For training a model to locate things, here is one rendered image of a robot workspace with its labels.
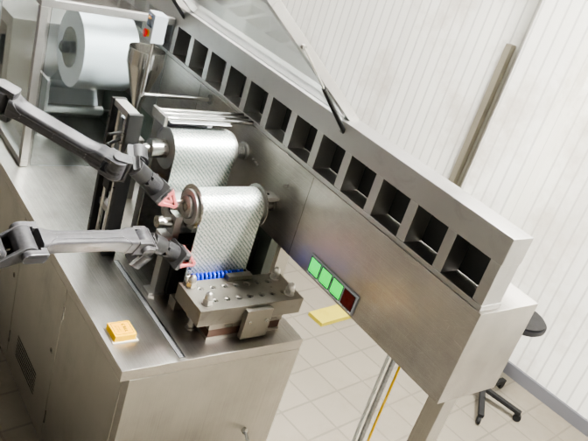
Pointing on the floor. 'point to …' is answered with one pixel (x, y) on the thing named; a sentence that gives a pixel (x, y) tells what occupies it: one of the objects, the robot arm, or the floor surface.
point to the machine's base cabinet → (164, 401)
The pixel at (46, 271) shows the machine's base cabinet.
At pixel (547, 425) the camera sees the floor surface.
